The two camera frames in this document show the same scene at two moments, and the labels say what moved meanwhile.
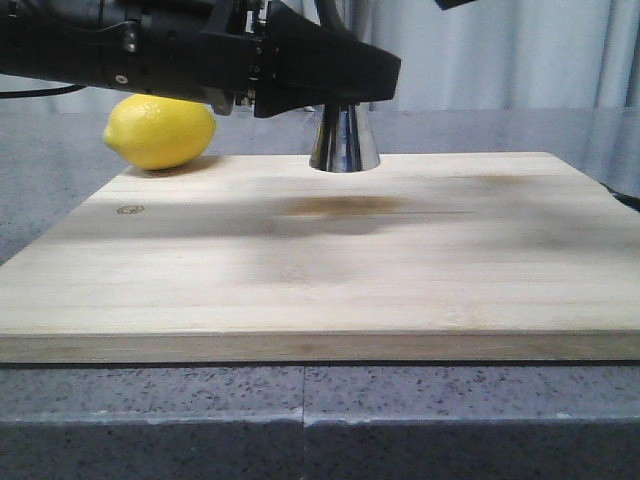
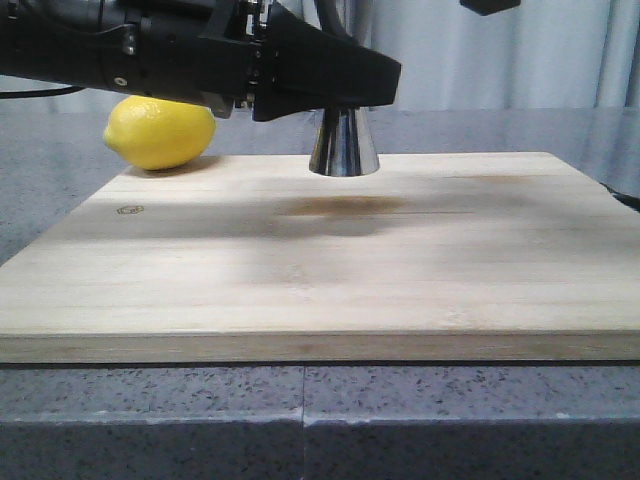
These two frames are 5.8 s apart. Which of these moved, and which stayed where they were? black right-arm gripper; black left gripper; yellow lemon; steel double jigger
Moved: black right-arm gripper
Stayed: steel double jigger; black left gripper; yellow lemon
